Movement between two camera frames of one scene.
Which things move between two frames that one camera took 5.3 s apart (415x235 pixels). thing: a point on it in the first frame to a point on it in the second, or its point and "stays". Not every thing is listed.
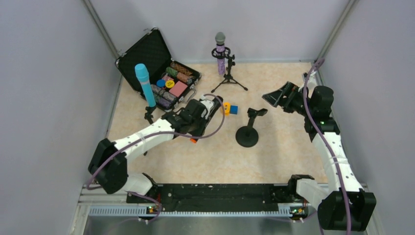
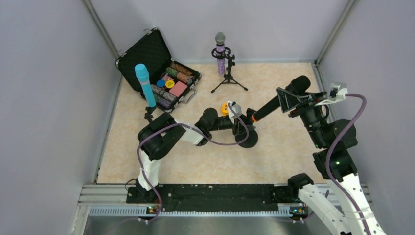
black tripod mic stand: [148, 115] stays
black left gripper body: [201, 121] to [236, 125]
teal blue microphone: [142, 74] stays
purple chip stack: [164, 103] stays
